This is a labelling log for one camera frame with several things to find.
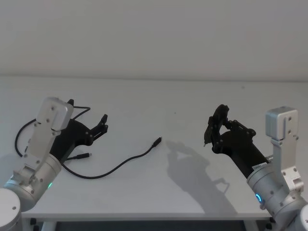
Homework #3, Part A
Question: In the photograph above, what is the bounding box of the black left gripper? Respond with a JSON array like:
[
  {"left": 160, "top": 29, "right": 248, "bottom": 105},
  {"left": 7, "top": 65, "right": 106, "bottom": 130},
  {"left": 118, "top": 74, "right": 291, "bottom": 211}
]
[{"left": 49, "top": 98, "right": 109, "bottom": 166}]

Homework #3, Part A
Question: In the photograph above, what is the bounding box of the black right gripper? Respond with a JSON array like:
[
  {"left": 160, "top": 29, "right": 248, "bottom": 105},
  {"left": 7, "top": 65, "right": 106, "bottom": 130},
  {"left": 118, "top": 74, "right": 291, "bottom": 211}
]
[{"left": 203, "top": 104, "right": 268, "bottom": 180}]

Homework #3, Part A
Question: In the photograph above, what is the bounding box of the white table leg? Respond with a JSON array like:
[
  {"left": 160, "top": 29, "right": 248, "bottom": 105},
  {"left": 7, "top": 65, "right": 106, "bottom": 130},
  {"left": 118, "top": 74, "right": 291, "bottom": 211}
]
[
  {"left": 41, "top": 220, "right": 58, "bottom": 231},
  {"left": 244, "top": 220, "right": 260, "bottom": 231}
]

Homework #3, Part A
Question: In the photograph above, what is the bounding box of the black cable with metal plugs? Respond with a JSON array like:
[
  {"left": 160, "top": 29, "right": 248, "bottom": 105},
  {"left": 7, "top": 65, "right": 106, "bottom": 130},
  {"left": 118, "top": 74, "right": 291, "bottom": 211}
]
[{"left": 59, "top": 136, "right": 163, "bottom": 180}]

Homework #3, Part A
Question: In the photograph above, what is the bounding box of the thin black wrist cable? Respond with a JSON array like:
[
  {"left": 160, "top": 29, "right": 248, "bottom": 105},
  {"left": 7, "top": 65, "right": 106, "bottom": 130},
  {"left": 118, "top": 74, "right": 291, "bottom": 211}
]
[{"left": 14, "top": 105, "right": 91, "bottom": 158}]

